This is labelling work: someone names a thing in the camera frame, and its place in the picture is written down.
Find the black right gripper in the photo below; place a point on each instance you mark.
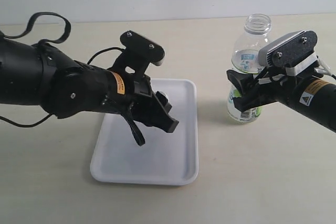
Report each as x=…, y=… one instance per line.
x=264, y=88

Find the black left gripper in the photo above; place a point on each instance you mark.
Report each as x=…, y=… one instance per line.
x=137, y=102

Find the white bottle cap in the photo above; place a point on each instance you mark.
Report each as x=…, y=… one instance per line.
x=163, y=93

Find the clear plastic drink bottle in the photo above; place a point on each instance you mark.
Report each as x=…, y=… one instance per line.
x=245, y=60

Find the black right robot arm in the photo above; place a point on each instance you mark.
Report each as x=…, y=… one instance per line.
x=310, y=96

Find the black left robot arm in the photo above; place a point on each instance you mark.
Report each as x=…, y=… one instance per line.
x=41, y=74

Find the white plastic tray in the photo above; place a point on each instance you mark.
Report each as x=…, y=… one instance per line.
x=166, y=158

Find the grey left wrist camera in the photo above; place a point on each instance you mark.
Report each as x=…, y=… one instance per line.
x=144, y=47

